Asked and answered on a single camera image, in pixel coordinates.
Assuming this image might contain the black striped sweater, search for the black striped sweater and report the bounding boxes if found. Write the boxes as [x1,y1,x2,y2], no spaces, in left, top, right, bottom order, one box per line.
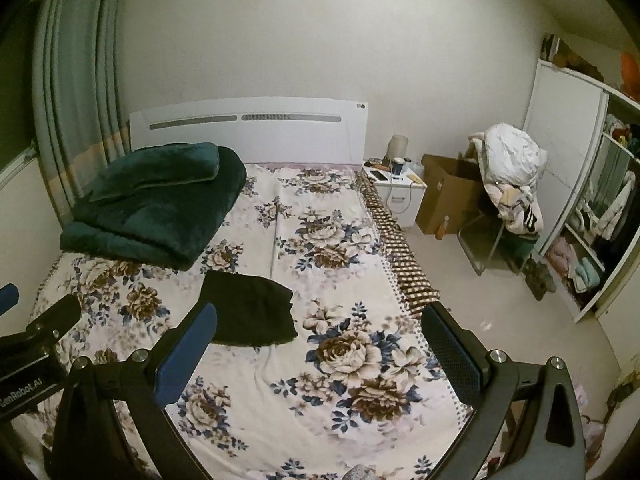
[198,270,297,347]

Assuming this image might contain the chair with clothes pile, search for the chair with clothes pile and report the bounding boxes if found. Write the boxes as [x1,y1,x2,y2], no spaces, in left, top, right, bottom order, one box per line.
[457,122,548,275]

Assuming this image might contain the grey slippers on floor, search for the grey slippers on floor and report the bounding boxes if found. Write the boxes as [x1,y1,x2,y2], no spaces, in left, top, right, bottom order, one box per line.
[522,258,556,301]

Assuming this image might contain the floral bed cover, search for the floral bed cover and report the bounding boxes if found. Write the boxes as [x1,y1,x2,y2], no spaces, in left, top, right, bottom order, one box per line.
[32,165,469,479]

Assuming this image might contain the dark green folded blanket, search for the dark green folded blanket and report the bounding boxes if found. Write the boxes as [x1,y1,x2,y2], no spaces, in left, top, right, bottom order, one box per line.
[60,142,246,270]

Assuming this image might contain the grey-green curtain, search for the grey-green curtain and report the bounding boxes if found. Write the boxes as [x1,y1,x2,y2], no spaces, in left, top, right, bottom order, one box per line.
[32,0,130,224]

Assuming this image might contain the white wardrobe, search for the white wardrobe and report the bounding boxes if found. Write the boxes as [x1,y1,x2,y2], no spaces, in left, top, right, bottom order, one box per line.
[523,61,639,321]

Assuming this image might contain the brown cardboard box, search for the brown cardboard box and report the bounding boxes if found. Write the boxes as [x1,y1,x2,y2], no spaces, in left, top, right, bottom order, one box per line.
[416,154,484,235]

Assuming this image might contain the white nightstand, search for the white nightstand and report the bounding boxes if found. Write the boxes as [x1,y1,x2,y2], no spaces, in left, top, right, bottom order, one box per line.
[363,157,427,230]

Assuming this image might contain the white headboard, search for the white headboard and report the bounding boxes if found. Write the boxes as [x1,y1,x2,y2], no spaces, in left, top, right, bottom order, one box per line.
[129,96,369,166]

